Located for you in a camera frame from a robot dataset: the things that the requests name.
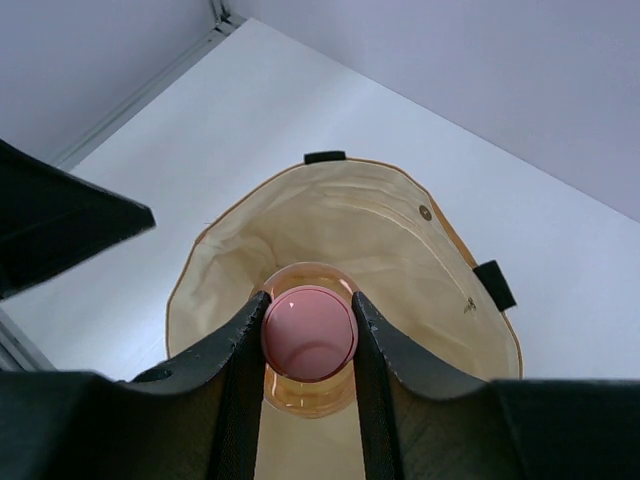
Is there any left aluminium frame post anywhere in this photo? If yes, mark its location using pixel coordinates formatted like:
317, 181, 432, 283
52, 1, 246, 171

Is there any tan canvas tote bag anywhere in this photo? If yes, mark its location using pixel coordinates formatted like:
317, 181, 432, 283
164, 149, 524, 480

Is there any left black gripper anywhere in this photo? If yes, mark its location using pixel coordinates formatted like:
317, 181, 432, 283
1, 141, 155, 300

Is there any orange bottle pink cap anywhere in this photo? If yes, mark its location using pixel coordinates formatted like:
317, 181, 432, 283
260, 262, 359, 419

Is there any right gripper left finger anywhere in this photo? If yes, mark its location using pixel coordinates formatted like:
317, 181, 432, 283
124, 291, 271, 479

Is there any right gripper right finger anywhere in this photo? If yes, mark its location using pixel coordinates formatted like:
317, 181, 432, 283
352, 292, 492, 479

